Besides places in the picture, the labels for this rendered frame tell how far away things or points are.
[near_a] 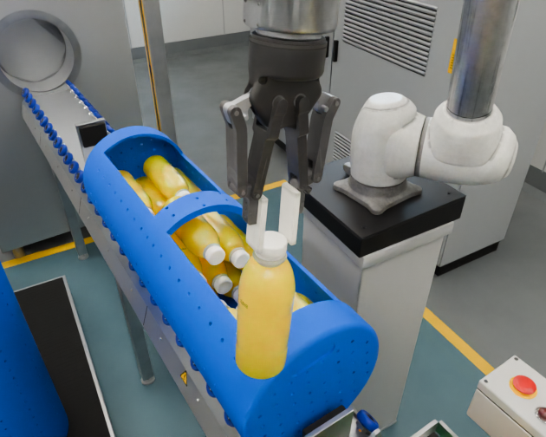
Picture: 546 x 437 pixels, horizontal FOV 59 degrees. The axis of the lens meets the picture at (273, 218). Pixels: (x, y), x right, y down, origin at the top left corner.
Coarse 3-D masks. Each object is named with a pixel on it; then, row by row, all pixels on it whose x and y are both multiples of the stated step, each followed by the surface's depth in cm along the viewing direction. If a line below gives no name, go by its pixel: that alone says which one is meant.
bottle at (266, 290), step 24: (264, 264) 57; (288, 264) 59; (240, 288) 60; (264, 288) 57; (288, 288) 59; (240, 312) 62; (264, 312) 59; (288, 312) 61; (240, 336) 63; (264, 336) 61; (288, 336) 64; (240, 360) 65; (264, 360) 64
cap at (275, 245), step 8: (272, 232) 59; (264, 240) 57; (272, 240) 57; (280, 240) 57; (264, 248) 56; (272, 248) 56; (280, 248) 56; (264, 256) 56; (272, 256) 56; (280, 256) 57
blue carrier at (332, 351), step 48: (144, 144) 137; (96, 192) 124; (144, 240) 102; (192, 288) 88; (192, 336) 86; (336, 336) 76; (240, 384) 75; (288, 384) 75; (336, 384) 84; (240, 432) 77; (288, 432) 83
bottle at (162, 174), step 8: (152, 160) 134; (160, 160) 134; (144, 168) 135; (152, 168) 132; (160, 168) 130; (168, 168) 130; (152, 176) 131; (160, 176) 128; (168, 176) 127; (176, 176) 127; (160, 184) 127; (168, 184) 125; (176, 184) 125; (184, 184) 126; (168, 192) 125; (176, 192) 124
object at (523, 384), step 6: (516, 378) 82; (522, 378) 82; (528, 378) 82; (516, 384) 81; (522, 384) 81; (528, 384) 81; (534, 384) 81; (522, 390) 80; (528, 390) 80; (534, 390) 80
